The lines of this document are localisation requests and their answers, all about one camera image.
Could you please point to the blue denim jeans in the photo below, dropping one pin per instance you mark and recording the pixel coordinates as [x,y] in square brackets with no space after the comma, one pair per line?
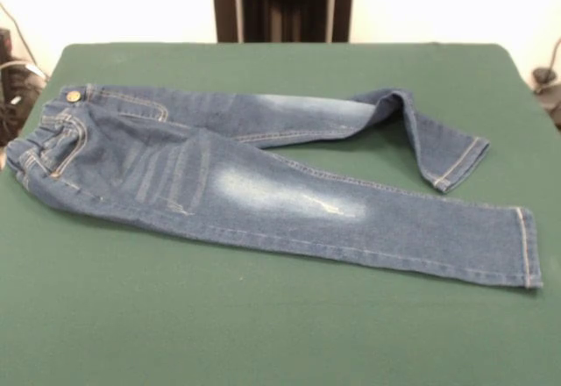
[271,210]

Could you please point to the dark green table cloth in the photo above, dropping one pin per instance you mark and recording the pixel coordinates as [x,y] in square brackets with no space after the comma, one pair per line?
[263,338]

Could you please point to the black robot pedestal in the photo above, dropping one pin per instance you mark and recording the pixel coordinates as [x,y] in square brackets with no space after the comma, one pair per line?
[228,9]

